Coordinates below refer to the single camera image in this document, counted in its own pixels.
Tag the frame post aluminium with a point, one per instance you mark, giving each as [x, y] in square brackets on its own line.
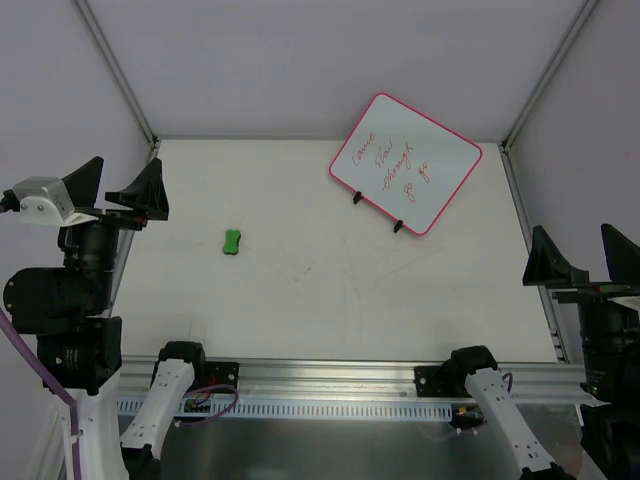
[575, 28]
[113, 66]

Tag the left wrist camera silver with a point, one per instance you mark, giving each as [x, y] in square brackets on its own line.
[44, 201]

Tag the pink framed whiteboard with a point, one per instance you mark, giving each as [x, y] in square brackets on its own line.
[405, 164]

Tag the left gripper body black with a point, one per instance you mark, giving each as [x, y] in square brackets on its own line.
[111, 218]

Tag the aluminium front rail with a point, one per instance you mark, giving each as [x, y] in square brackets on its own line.
[388, 381]

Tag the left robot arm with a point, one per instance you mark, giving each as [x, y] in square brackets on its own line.
[58, 319]

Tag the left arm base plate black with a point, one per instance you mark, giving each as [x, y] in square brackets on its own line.
[222, 374]

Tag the green bone-shaped eraser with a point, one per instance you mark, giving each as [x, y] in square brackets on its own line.
[231, 243]

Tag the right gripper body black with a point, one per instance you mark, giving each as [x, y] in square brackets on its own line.
[593, 291]

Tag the right frame post aluminium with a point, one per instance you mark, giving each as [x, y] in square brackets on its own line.
[575, 28]

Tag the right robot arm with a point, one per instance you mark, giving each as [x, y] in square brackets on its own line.
[606, 392]

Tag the left frame post aluminium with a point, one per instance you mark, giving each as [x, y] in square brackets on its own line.
[113, 66]

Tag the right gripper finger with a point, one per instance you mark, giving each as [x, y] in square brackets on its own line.
[546, 266]
[622, 256]

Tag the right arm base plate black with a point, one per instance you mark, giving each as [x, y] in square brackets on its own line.
[437, 382]

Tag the white slotted cable duct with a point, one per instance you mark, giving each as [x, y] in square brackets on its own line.
[303, 409]

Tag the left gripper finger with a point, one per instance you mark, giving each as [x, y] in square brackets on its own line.
[82, 185]
[146, 195]

